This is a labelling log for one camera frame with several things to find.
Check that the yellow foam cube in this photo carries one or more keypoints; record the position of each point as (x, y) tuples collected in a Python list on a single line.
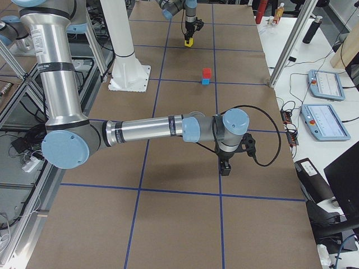
[(189, 43)]

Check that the aluminium frame post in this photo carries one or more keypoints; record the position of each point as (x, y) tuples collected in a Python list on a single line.
[(298, 27)]

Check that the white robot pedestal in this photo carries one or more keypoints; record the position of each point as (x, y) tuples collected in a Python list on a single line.
[(128, 74)]

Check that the far teach pendant tablet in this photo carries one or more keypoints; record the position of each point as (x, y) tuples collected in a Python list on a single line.
[(325, 85)]

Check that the black computer monitor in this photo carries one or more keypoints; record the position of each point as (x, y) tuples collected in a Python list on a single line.
[(342, 176)]

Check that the red foam cube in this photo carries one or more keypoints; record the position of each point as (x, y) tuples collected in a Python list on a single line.
[(206, 73)]

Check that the blue foam cube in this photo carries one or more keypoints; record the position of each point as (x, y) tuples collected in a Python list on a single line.
[(205, 81)]

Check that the red fire extinguisher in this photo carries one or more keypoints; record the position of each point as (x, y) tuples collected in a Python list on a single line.
[(260, 11)]

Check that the near teach pendant tablet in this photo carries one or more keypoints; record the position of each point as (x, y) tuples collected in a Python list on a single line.
[(324, 123)]

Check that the white power strip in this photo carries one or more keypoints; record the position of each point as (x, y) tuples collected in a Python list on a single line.
[(30, 165)]

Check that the orange drink bottle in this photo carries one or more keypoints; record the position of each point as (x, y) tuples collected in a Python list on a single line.
[(278, 14)]

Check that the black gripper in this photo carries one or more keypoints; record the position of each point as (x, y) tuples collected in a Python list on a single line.
[(189, 28), (225, 156)]

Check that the black water bottle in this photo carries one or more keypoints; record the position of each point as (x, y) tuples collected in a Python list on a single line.
[(315, 25)]

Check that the teach pendant tablet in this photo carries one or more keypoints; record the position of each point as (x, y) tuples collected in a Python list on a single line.
[(325, 85), (324, 123)]

